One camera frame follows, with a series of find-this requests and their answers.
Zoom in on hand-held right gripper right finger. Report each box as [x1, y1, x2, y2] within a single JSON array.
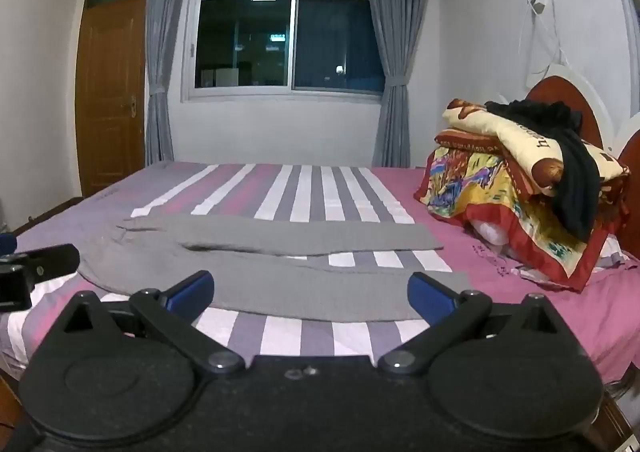
[[377, 271, 585, 375]]

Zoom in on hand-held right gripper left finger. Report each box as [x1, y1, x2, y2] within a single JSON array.
[[47, 270, 246, 375]]

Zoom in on grey pants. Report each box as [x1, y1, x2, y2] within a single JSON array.
[[75, 214, 469, 324]]

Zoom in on white pillow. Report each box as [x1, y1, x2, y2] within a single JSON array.
[[469, 218, 632, 275]]

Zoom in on colourful red-edged blanket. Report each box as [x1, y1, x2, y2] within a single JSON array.
[[414, 129, 628, 294]]

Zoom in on bed with striped sheet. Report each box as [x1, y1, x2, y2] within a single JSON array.
[[0, 161, 640, 385]]

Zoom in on brown wooden door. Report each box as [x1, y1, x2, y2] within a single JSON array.
[[75, 0, 151, 198]]

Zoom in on black clothing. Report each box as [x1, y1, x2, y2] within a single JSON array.
[[484, 100, 602, 241]]

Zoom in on grey curtain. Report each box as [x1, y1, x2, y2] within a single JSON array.
[[357, 0, 434, 168], [144, 0, 199, 166]]

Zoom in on red and white headboard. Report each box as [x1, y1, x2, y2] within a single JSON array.
[[525, 76, 640, 185]]

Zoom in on sliding glass window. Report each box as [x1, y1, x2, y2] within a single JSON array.
[[181, 0, 388, 105]]

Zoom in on white cable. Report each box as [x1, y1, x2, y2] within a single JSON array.
[[517, 4, 568, 83]]

